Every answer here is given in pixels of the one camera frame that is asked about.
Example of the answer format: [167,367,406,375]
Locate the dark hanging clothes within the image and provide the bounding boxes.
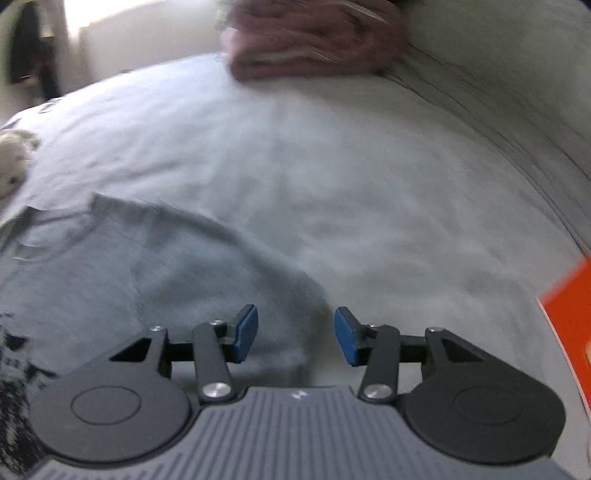
[9,0,61,100]

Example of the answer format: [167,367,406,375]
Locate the pink folded quilt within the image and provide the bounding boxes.
[219,0,409,81]

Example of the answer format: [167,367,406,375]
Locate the grey knit sweater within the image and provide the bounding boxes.
[0,194,331,472]

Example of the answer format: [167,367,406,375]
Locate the white plush dog toy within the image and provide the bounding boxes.
[0,130,40,208]

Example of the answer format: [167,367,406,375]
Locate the orange booklet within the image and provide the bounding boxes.
[536,256,591,411]

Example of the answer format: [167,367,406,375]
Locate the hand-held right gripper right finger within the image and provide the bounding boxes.
[334,305,485,403]

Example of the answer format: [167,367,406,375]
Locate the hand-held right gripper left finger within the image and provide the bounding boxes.
[110,304,259,403]

